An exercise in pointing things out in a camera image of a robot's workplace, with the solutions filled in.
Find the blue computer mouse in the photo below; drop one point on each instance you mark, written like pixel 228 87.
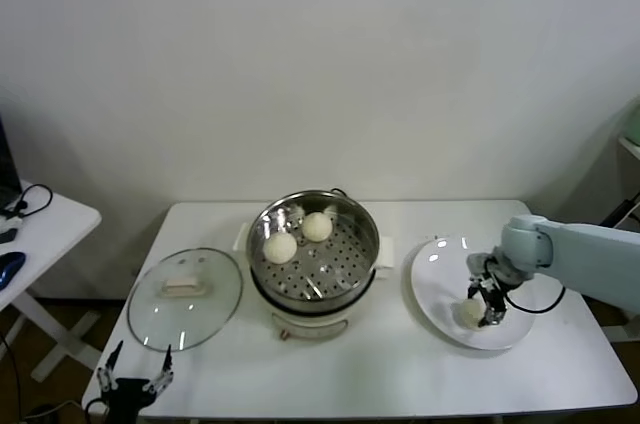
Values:
pixel 10 264

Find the pale green object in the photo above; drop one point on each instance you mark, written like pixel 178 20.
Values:
pixel 634 124

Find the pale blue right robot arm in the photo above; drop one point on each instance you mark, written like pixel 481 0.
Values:
pixel 585 254

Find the round white plate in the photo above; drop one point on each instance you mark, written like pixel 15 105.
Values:
pixel 435 284

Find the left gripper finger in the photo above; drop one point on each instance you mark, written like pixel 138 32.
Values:
pixel 115 358
pixel 169 359

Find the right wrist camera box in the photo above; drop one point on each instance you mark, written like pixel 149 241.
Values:
pixel 480 263

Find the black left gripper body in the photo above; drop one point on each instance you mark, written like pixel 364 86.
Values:
pixel 127 391

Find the dark laptop screen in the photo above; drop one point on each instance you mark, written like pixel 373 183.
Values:
pixel 7 164

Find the white side table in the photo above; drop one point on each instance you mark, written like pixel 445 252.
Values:
pixel 60 224

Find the white furniture base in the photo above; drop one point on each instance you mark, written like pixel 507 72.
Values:
pixel 625 324

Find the white steamed baozi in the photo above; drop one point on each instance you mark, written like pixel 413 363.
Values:
pixel 317 227
pixel 467 314
pixel 279 248

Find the white shelf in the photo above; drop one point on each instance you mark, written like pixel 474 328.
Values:
pixel 631 149

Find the stainless steel steamer basket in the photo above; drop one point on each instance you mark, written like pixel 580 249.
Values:
pixel 355 229

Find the small white adapter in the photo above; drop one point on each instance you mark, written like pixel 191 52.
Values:
pixel 12 220

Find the round glass pot lid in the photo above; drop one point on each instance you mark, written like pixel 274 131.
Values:
pixel 215 269

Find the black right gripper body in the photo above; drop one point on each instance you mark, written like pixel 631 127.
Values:
pixel 494 296

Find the small black desk object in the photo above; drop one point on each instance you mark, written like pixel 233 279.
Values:
pixel 7 236

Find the cream electric cooker pot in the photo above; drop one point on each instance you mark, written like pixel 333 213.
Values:
pixel 310 326

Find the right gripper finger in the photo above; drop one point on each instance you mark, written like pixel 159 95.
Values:
pixel 474 290
pixel 492 318

